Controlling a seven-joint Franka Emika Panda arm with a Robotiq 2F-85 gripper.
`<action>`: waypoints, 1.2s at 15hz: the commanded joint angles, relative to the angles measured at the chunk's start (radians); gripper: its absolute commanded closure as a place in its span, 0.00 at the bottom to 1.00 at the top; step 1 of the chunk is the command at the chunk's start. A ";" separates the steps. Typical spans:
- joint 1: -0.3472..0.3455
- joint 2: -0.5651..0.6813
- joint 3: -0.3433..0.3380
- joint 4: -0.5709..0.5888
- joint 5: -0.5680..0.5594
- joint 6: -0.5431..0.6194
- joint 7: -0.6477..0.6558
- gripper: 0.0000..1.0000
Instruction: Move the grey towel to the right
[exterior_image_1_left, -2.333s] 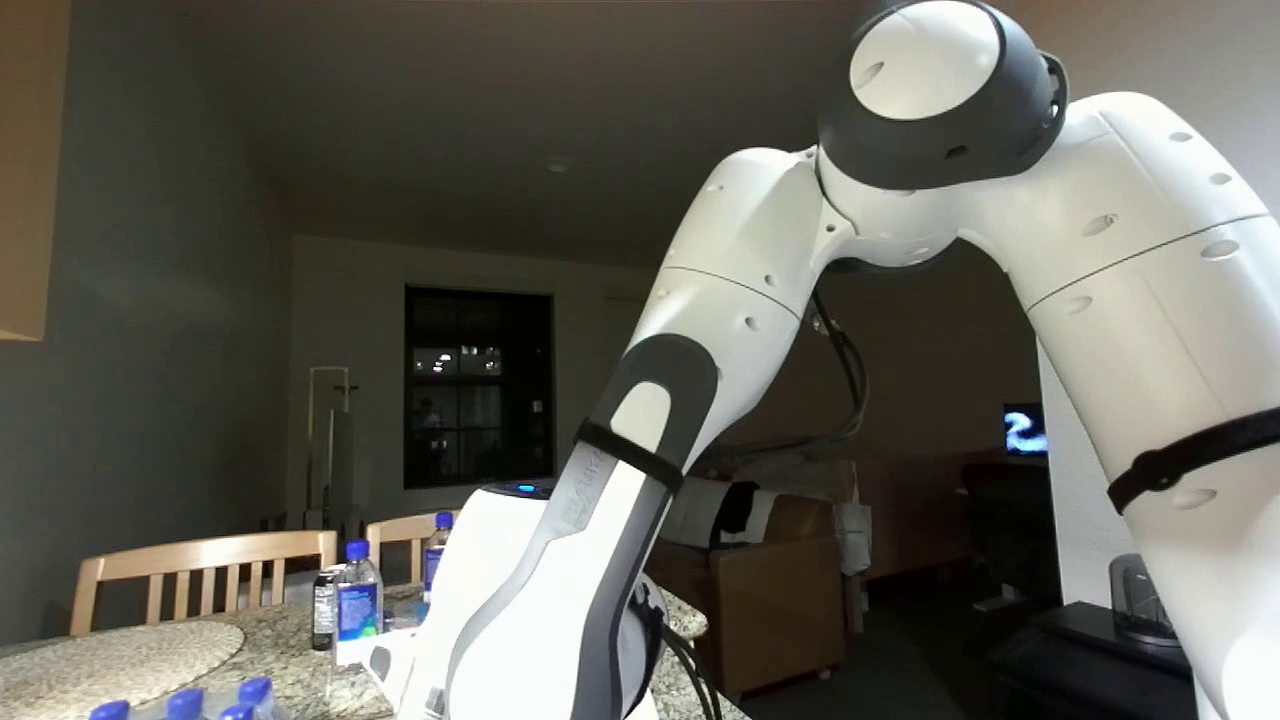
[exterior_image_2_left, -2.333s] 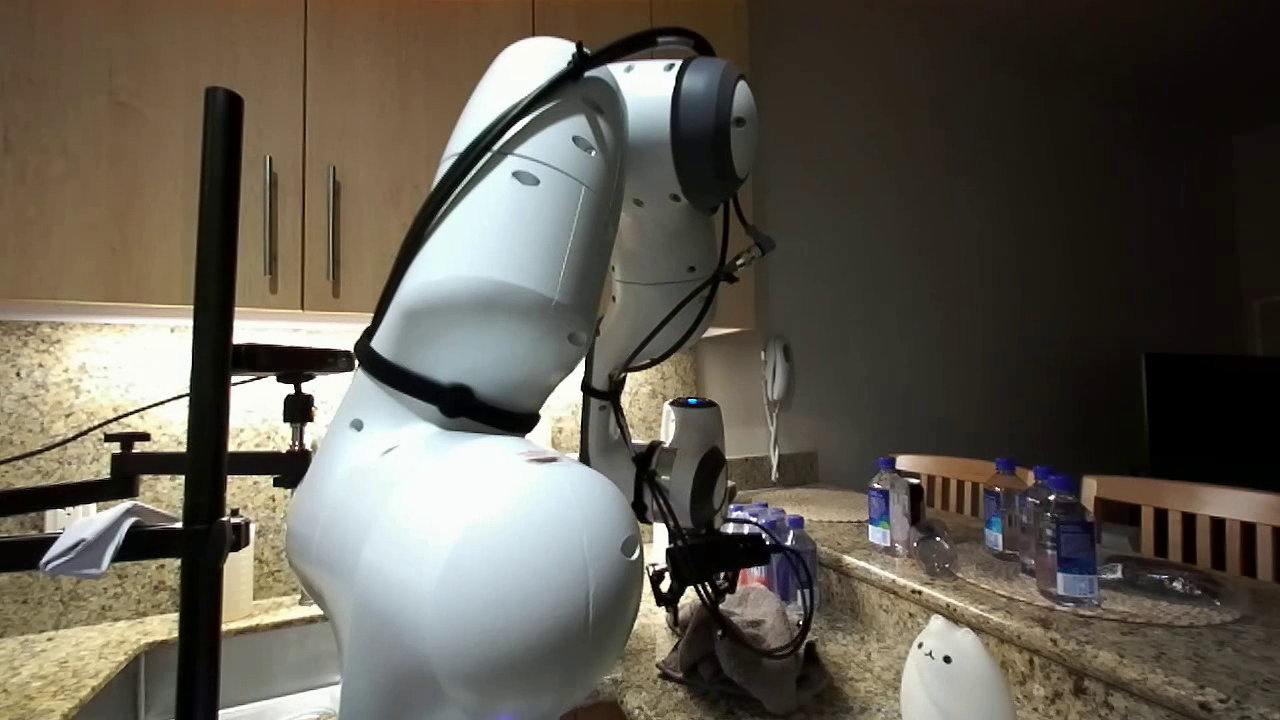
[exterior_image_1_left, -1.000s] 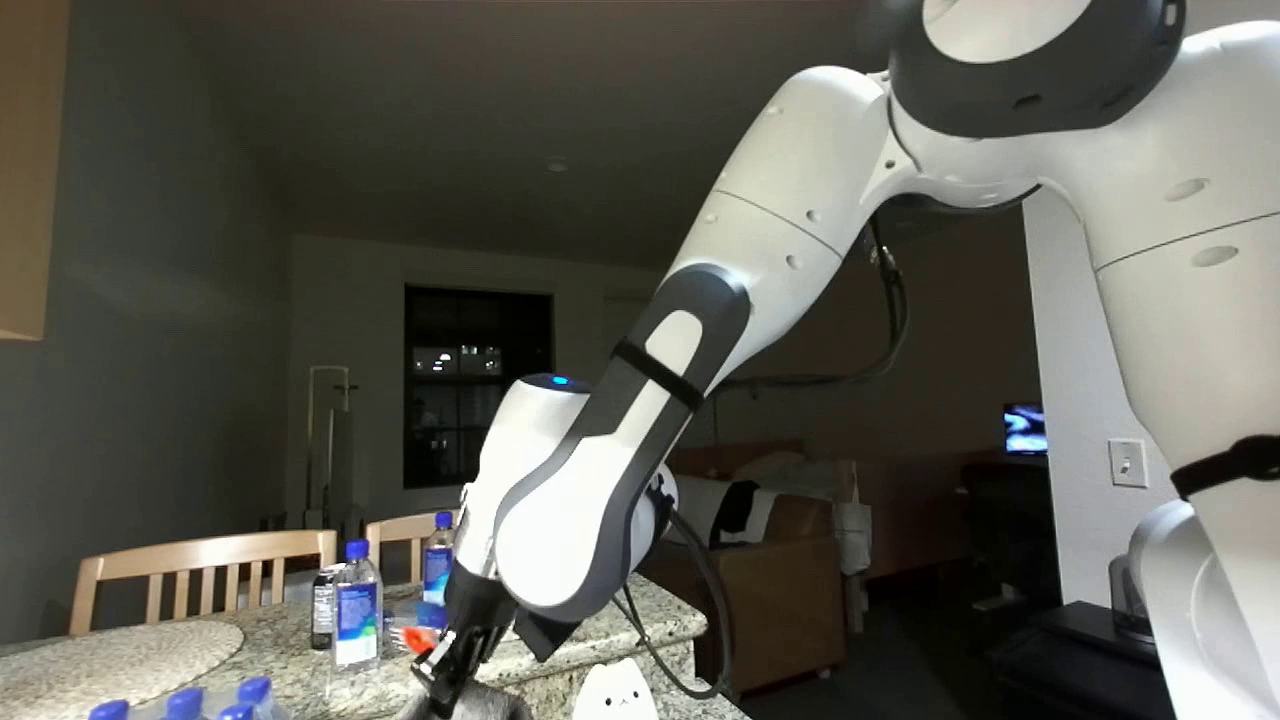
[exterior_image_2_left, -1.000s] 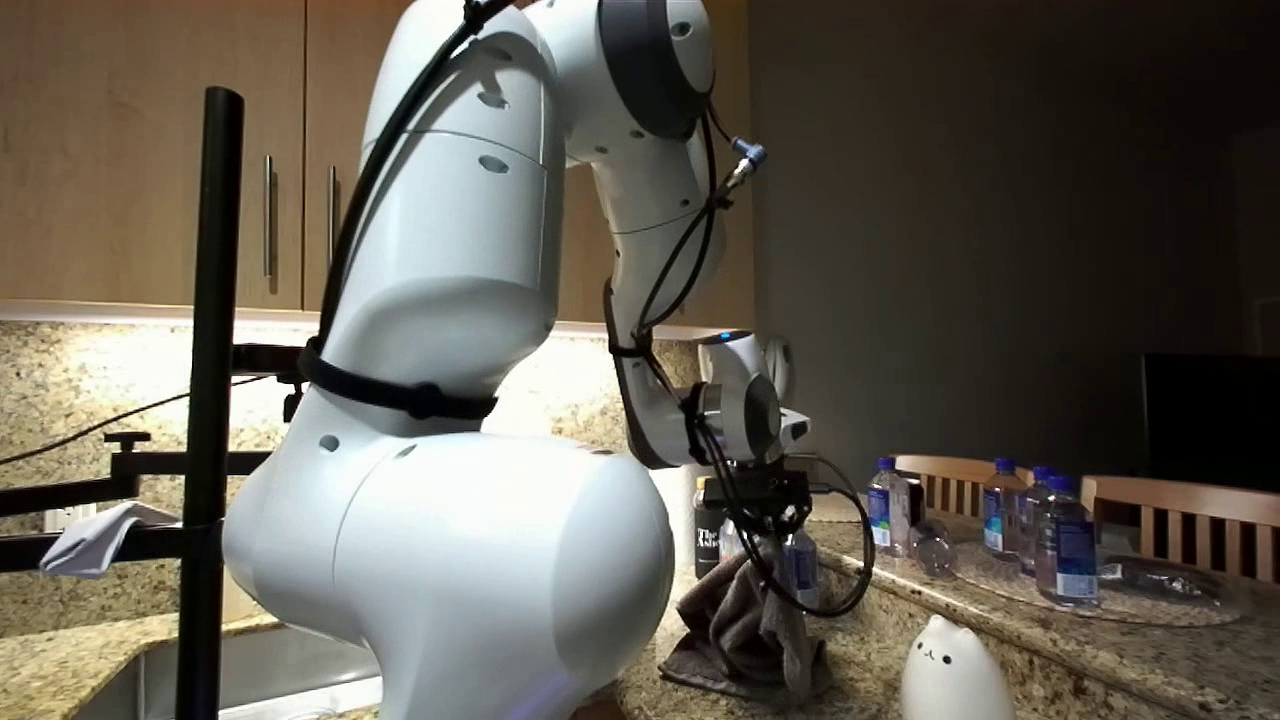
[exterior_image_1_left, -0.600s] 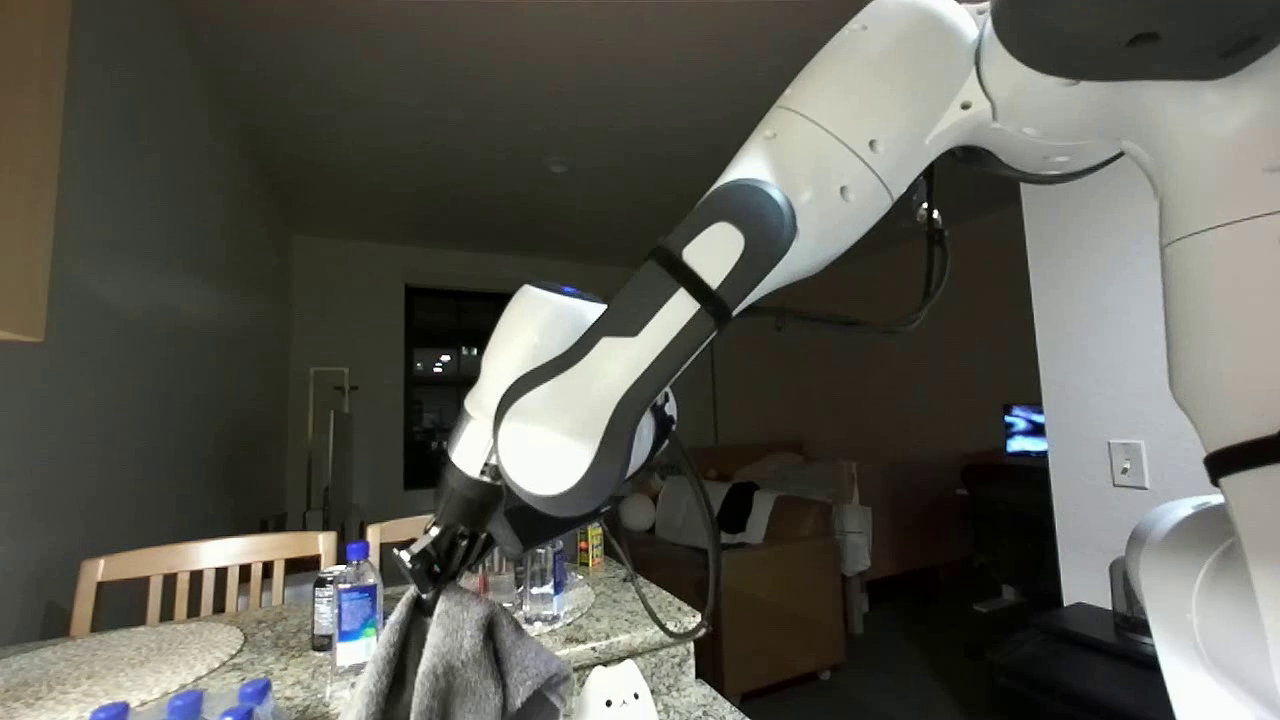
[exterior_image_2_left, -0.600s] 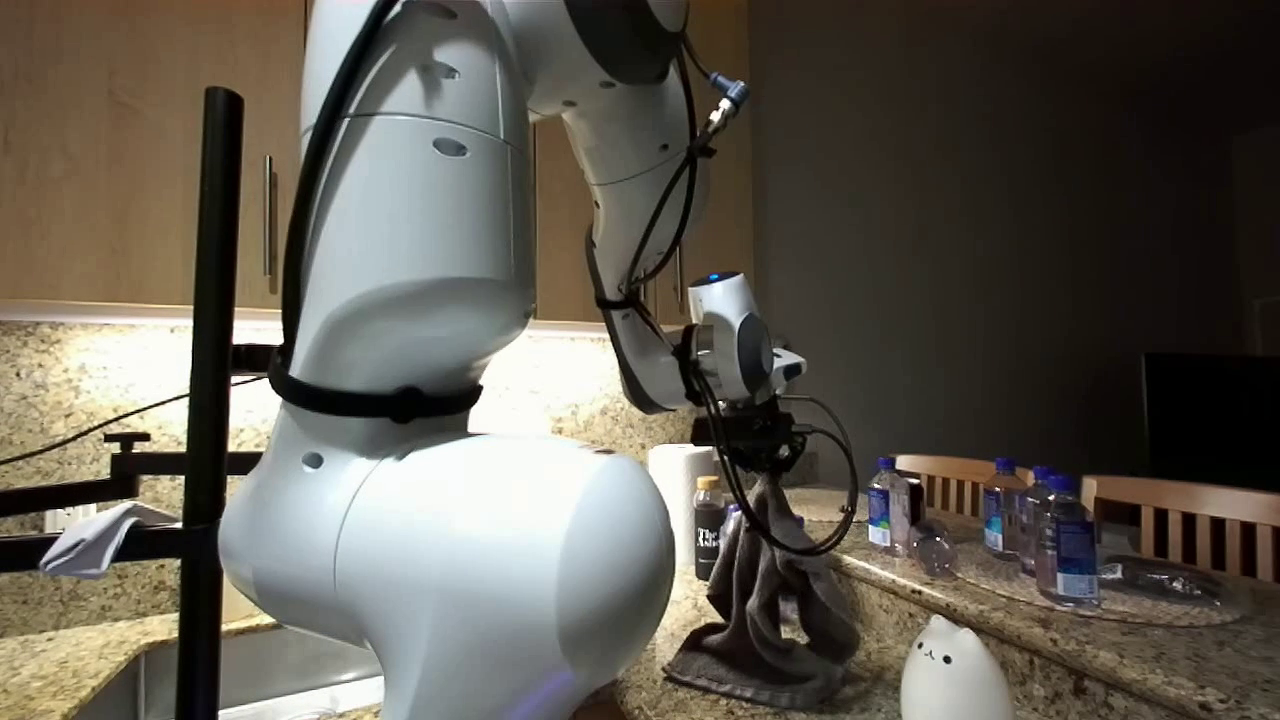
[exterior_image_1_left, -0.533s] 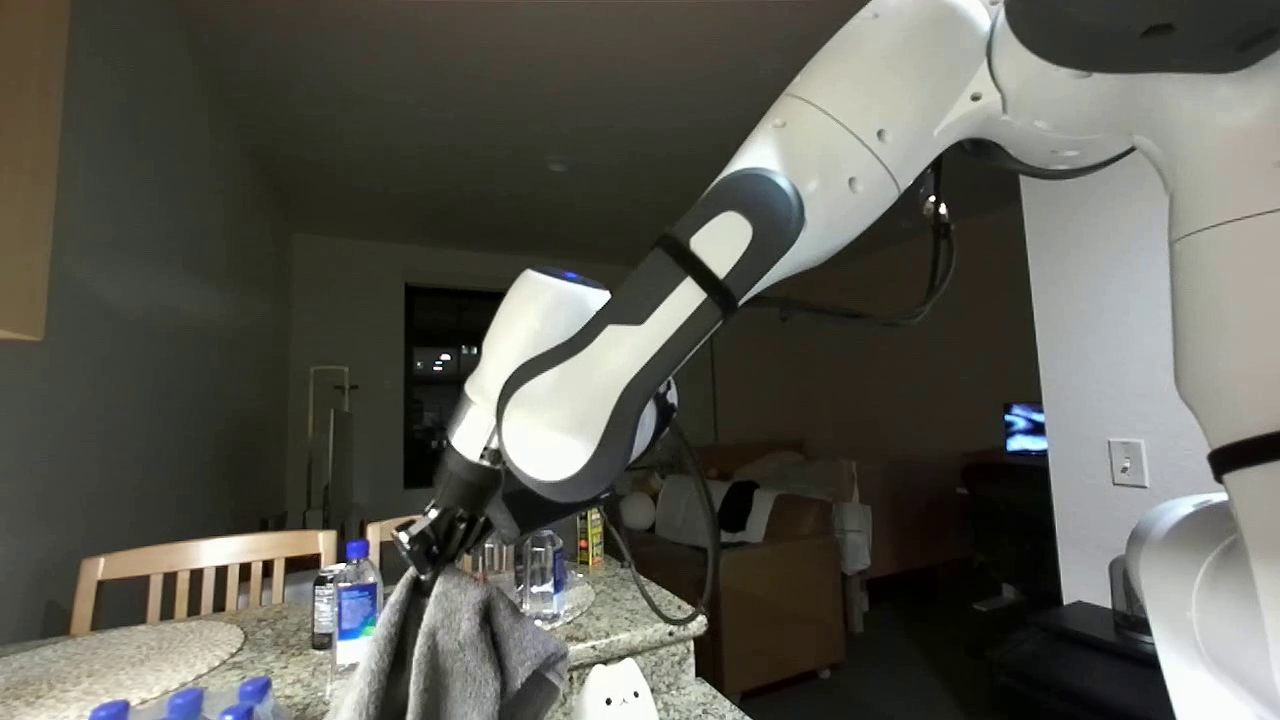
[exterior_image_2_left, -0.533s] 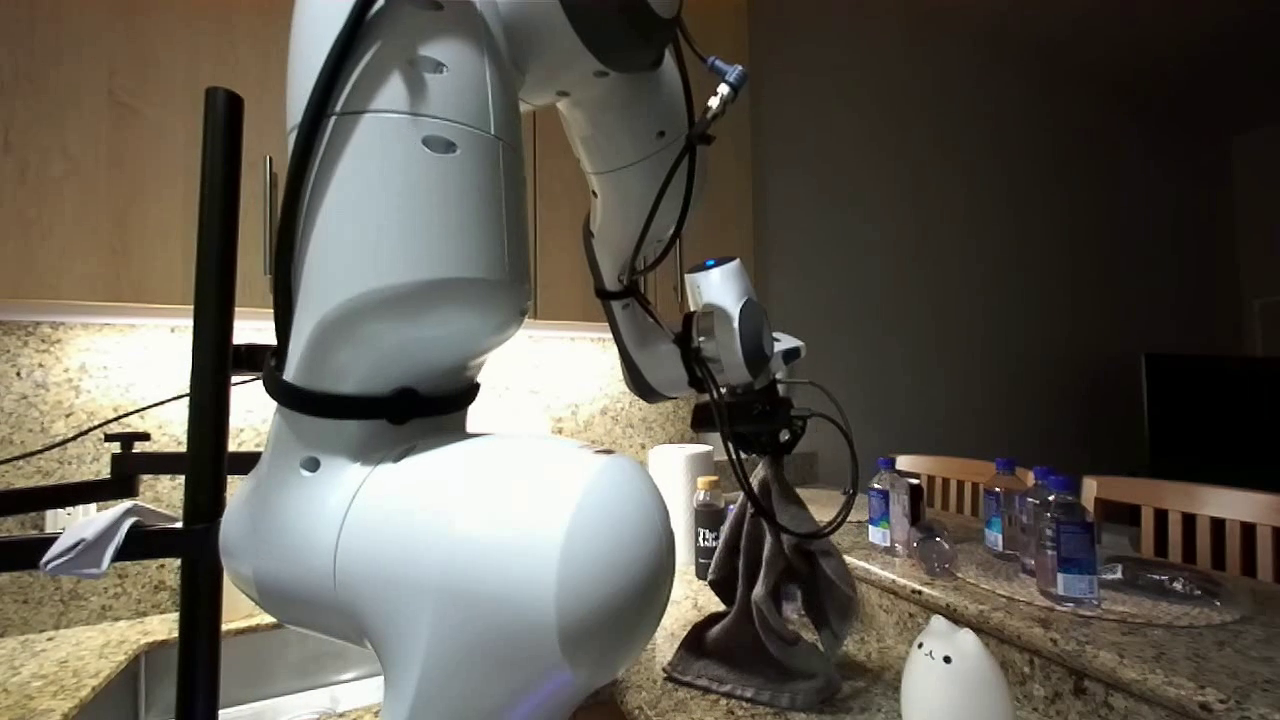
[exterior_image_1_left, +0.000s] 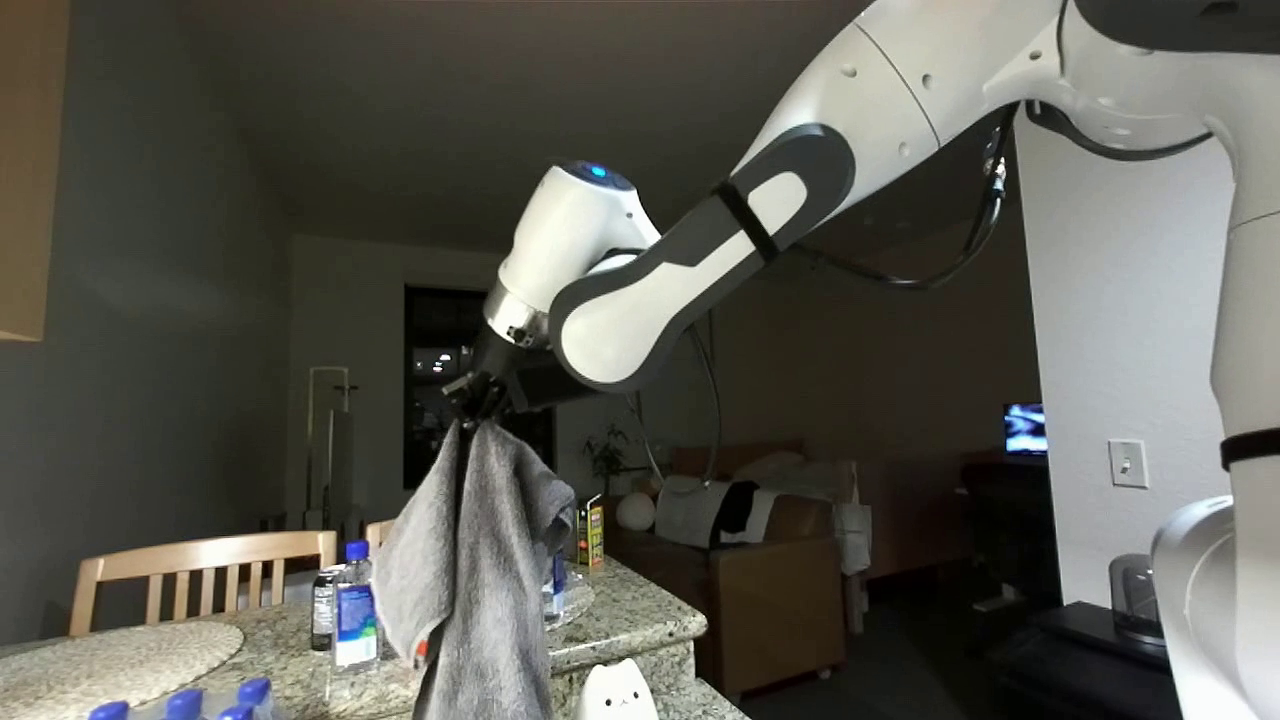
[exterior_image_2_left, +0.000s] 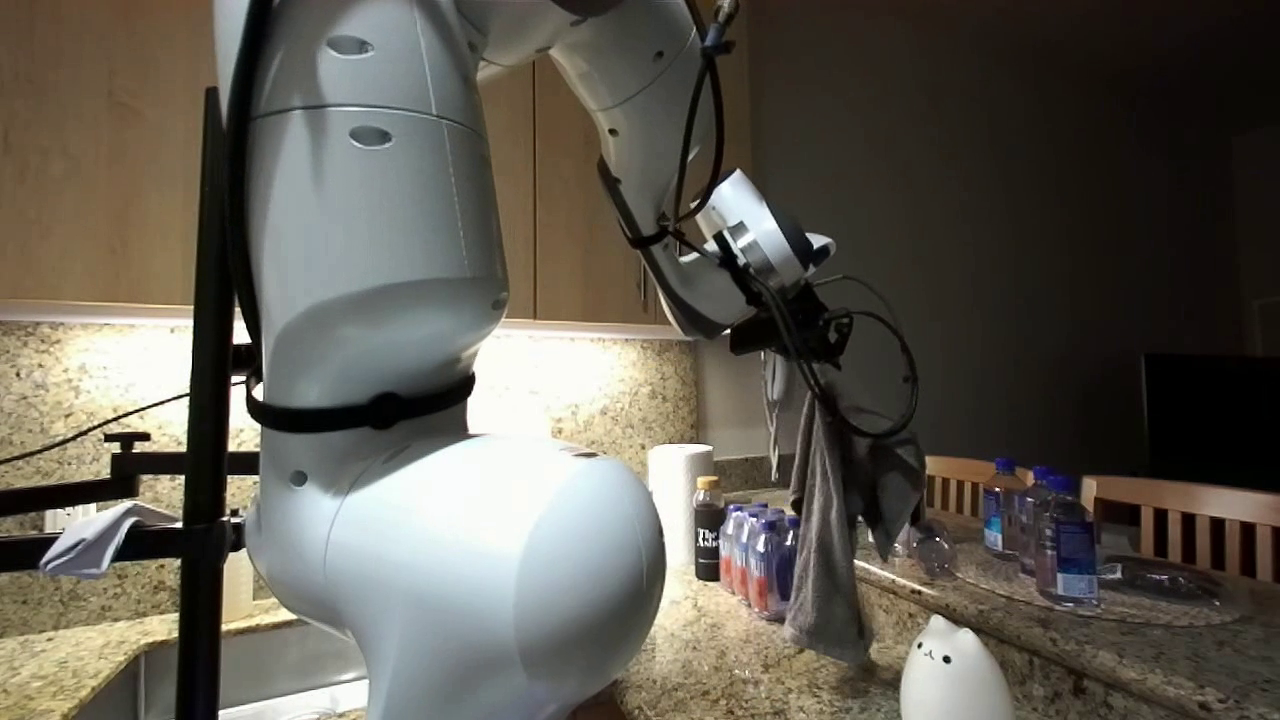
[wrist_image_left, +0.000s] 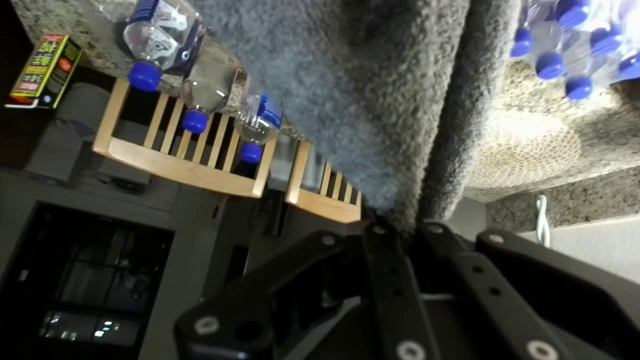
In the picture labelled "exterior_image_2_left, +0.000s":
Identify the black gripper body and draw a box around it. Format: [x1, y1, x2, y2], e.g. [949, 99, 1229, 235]
[723, 279, 857, 368]

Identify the grey towel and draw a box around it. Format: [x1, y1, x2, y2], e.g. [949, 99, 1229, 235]
[775, 382, 932, 669]

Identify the white paper towel roll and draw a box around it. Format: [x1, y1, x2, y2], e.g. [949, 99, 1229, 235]
[643, 439, 715, 582]

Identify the dark sauce bottle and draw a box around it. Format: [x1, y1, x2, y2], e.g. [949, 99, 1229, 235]
[692, 470, 730, 582]

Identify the light wooden chair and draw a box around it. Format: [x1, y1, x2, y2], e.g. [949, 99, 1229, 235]
[921, 453, 1034, 524]
[1074, 470, 1280, 587]

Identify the small dark bottle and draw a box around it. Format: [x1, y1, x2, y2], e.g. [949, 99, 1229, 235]
[913, 524, 955, 581]

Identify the blue-label water bottle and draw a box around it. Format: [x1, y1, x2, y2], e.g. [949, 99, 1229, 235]
[1034, 470, 1103, 614]
[978, 454, 1022, 555]

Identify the clear water bottle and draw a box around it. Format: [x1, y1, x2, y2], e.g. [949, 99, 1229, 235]
[1011, 465, 1057, 564]

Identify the white cat figurine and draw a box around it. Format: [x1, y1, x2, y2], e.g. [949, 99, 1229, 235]
[895, 611, 1014, 720]

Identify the black vertical pole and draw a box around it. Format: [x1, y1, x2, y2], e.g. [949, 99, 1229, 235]
[170, 82, 240, 720]

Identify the steel kitchen sink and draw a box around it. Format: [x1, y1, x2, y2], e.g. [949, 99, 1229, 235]
[75, 614, 370, 720]

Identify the white folded paper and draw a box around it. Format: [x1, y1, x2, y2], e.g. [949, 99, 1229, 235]
[34, 497, 178, 581]

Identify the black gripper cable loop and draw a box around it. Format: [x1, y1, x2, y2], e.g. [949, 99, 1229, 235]
[794, 270, 924, 445]

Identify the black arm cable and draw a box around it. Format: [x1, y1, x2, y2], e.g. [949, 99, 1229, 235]
[663, 0, 744, 254]

